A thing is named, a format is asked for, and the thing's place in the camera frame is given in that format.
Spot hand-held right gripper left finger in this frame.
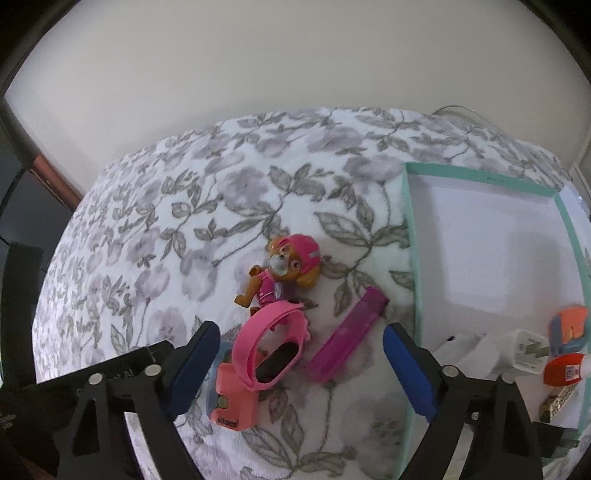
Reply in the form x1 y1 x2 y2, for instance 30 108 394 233
54 320 221 480

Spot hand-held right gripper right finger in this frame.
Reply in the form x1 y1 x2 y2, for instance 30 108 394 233
382 322 544 480

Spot pink kids watch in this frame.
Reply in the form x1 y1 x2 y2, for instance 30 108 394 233
231 299 309 392

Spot pink and blue folding toy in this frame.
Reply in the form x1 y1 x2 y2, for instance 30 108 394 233
205 342 258 432

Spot cream hair claw clip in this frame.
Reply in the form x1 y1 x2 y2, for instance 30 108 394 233
434 333 502 376

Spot purple lighter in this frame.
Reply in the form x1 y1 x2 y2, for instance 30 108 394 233
305 286 390 384

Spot white wall charger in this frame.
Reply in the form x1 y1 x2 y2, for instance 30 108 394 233
501 329 555 386

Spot toy dog figure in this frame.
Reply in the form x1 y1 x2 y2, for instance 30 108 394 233
235 234 321 319

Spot teal box lid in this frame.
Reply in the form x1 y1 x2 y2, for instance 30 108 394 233
399 161 591 480

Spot black and gold patterned lighter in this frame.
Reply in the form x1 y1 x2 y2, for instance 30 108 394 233
539 384 578 423

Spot red glue bottle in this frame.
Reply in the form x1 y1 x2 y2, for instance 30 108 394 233
544 353 591 387

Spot black wall charger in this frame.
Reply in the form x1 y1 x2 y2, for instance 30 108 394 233
531 418 580 460

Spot floral blanket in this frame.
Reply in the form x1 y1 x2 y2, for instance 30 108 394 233
30 106 573 480

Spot orange and blue folding toy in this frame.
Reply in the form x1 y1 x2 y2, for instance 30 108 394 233
549 305 591 357

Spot dark wooden furniture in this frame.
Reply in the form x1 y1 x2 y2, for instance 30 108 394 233
0 99 81 259

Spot white cable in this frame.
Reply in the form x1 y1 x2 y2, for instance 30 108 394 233
433 105 500 136

